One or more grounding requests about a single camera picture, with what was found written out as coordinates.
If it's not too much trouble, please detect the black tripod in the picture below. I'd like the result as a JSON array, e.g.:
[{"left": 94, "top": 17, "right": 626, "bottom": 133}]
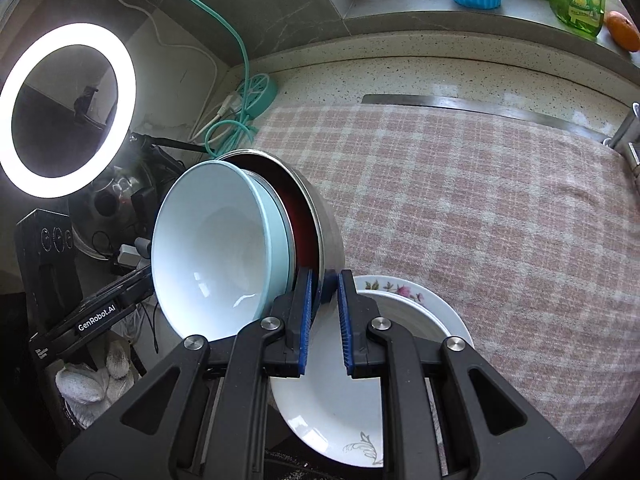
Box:
[{"left": 127, "top": 131, "right": 212, "bottom": 157}]

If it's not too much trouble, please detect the white cable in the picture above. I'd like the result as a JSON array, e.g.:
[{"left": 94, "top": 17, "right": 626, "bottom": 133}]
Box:
[{"left": 95, "top": 0, "right": 223, "bottom": 142}]

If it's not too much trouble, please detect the teal cable reel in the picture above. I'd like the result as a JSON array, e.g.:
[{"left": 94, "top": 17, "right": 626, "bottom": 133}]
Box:
[{"left": 234, "top": 73, "right": 279, "bottom": 118}]

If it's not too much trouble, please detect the white plate yellow flower print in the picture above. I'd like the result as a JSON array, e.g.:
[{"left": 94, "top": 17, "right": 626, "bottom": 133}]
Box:
[{"left": 356, "top": 276, "right": 475, "bottom": 351}]

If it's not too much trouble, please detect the orange fruit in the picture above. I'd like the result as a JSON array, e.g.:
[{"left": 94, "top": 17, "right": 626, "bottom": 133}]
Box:
[{"left": 603, "top": 10, "right": 640, "bottom": 52}]

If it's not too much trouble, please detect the pink checked cloth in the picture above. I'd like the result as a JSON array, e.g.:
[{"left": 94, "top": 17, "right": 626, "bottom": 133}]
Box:
[{"left": 244, "top": 102, "right": 640, "bottom": 467}]

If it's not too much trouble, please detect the chrome faucet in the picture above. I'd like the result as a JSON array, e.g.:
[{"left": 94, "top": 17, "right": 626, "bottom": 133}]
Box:
[{"left": 601, "top": 102, "right": 640, "bottom": 173}]

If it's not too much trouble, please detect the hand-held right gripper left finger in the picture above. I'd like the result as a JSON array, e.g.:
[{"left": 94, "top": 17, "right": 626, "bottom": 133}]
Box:
[{"left": 56, "top": 267, "right": 316, "bottom": 480}]

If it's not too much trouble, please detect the black phone holder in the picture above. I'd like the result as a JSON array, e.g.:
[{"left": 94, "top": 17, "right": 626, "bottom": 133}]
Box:
[{"left": 72, "top": 85, "right": 109, "bottom": 129}]

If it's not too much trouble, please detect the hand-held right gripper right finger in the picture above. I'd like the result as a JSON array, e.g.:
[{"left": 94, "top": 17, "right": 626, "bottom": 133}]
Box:
[{"left": 337, "top": 269, "right": 587, "bottom": 480}]

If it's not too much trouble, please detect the person's left hand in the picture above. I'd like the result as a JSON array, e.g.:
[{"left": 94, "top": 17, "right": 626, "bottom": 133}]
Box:
[{"left": 54, "top": 339, "right": 137, "bottom": 432}]

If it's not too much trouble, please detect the white bowl light blue rim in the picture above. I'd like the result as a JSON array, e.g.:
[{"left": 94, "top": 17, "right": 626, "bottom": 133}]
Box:
[{"left": 150, "top": 160, "right": 296, "bottom": 343}]

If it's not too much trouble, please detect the teal cable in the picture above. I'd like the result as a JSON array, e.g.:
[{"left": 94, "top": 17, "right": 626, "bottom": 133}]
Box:
[{"left": 132, "top": 0, "right": 262, "bottom": 159}]

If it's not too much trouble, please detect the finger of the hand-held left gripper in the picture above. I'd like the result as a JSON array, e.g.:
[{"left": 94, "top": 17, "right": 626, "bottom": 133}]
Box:
[{"left": 112, "top": 265, "right": 154, "bottom": 307}]

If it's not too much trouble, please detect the white ring light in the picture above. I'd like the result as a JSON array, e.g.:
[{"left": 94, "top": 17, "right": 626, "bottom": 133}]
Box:
[{"left": 0, "top": 22, "right": 137, "bottom": 199}]

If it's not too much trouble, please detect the stainless steel bowl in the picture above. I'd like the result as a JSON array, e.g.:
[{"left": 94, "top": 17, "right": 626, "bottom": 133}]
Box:
[{"left": 219, "top": 148, "right": 347, "bottom": 306}]

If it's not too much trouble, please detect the pink floral deep plate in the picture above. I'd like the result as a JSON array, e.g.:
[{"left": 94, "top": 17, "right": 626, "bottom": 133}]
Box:
[{"left": 274, "top": 285, "right": 452, "bottom": 456}]

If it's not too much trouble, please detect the green dish soap bottle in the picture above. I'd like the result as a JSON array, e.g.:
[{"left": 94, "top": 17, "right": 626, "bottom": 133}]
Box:
[{"left": 545, "top": 0, "right": 607, "bottom": 42}]

